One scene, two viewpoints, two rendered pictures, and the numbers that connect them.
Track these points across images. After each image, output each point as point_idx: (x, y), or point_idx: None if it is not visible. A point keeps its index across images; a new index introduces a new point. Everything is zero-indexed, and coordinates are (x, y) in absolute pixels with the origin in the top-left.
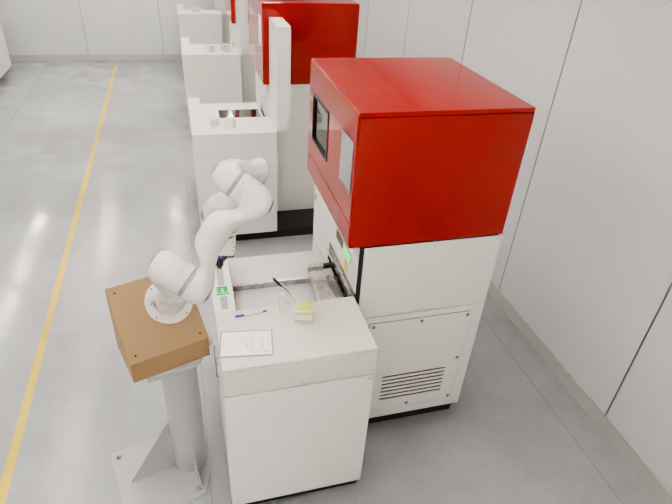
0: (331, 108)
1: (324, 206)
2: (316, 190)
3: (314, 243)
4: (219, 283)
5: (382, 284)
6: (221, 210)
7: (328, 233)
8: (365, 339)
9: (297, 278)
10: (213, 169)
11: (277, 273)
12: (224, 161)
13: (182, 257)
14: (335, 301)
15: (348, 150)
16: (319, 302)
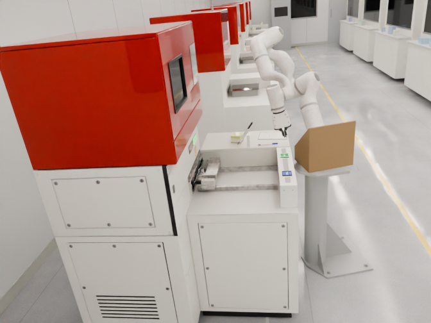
0: (181, 47)
1: (179, 166)
2: (172, 182)
3: (181, 239)
4: (286, 160)
5: None
6: (279, 50)
7: (186, 175)
8: (210, 135)
9: (224, 185)
10: (281, 29)
11: (236, 197)
12: (276, 26)
13: (302, 77)
14: (213, 148)
15: (194, 52)
16: (224, 148)
